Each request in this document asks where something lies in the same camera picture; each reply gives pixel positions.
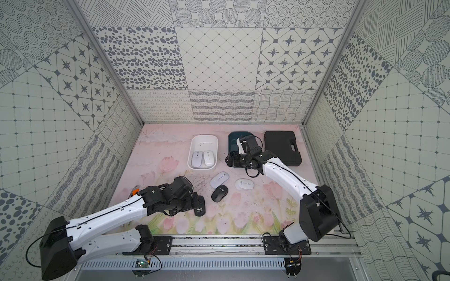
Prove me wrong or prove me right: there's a black mouse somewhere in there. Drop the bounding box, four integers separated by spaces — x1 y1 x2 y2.
211 185 229 203
195 196 206 217

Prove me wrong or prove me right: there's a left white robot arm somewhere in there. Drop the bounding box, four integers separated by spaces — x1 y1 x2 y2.
37 176 205 281

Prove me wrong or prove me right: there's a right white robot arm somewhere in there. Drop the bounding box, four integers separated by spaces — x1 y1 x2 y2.
226 135 344 245

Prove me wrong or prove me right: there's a teal storage box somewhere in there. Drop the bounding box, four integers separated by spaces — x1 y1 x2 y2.
227 131 252 155

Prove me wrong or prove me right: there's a white storage box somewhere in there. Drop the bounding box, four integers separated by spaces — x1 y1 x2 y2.
187 135 219 170

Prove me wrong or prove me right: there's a white oval mouse right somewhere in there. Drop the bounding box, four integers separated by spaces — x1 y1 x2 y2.
235 179 254 190

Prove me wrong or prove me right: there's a white slim mouse angled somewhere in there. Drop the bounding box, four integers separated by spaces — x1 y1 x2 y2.
210 172 230 189

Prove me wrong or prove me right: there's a black plastic tool case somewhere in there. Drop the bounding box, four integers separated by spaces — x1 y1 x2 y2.
264 131 302 166

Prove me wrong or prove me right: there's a green circuit board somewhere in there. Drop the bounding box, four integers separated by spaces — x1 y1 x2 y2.
135 259 149 268

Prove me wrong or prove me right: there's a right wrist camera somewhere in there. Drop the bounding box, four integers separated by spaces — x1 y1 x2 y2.
236 138 246 155

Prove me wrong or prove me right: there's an orange handled tool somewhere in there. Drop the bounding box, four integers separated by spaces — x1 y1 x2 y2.
131 187 140 196

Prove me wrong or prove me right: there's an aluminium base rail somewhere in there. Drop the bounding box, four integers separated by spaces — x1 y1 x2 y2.
91 233 363 259

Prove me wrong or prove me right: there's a white slotted cable duct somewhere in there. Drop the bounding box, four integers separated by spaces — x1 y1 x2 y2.
81 257 285 270

